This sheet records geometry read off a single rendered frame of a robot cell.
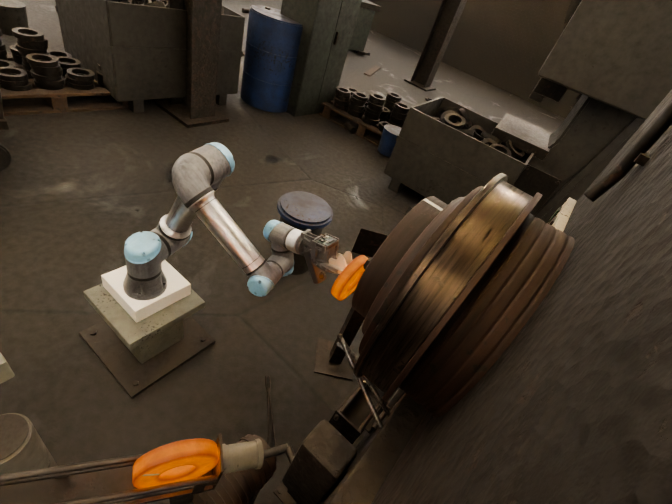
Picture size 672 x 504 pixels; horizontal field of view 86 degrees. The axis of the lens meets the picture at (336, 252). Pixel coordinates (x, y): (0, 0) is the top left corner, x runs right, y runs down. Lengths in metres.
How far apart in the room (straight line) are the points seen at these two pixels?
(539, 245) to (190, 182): 0.89
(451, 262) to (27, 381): 1.68
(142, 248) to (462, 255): 1.14
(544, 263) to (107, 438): 1.54
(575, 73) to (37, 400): 3.45
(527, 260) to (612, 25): 2.69
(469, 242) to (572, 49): 2.71
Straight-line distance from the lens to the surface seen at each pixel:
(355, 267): 1.02
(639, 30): 3.19
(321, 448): 0.82
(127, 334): 1.54
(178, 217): 1.40
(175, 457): 0.81
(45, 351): 1.94
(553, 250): 0.61
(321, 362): 1.87
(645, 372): 0.23
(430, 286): 0.51
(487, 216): 0.56
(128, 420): 1.71
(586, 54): 3.17
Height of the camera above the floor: 1.55
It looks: 39 degrees down
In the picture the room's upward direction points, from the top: 21 degrees clockwise
